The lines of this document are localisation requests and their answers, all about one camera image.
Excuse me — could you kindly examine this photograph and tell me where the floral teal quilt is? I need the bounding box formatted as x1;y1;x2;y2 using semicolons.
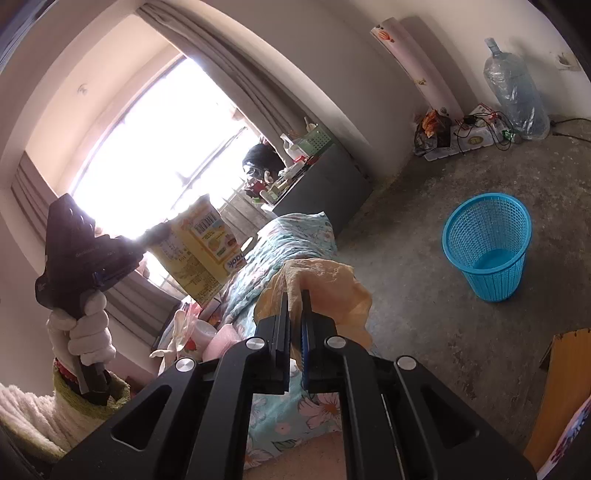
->
221;213;372;469

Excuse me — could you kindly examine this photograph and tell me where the grey left curtain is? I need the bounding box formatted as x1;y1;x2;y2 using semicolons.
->
11;155;179;347

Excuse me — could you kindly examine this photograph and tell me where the cables and boxes pile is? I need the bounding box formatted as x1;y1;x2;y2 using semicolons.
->
411;103;523;163

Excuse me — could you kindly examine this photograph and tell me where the blue plastic waste basket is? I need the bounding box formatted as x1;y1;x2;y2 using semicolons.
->
442;193;533;303

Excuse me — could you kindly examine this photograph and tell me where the large clear water jug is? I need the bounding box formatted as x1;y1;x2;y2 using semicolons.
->
483;38;551;141

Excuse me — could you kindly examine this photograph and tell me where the black clothes pile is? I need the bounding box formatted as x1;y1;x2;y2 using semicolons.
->
242;143;286;184

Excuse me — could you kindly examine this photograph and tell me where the grey curtain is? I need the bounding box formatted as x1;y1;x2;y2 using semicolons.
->
135;1;322;146
11;155;179;347

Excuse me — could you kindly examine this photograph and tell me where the grey bedside cabinet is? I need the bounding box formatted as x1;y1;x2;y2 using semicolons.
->
271;144;373;237

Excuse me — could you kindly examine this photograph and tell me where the green plastic basket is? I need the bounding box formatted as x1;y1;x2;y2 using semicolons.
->
297;125;332;157

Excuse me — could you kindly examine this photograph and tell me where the yellow snack box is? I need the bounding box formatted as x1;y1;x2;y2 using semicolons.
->
149;195;246;307

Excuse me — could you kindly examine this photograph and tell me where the orange wooden board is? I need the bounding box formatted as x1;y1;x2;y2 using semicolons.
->
524;328;590;479

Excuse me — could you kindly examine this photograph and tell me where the grey right curtain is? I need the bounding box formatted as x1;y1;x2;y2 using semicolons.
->
135;1;322;146

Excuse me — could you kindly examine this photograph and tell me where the white gloved left hand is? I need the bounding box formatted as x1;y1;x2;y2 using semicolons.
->
46;292;116;374

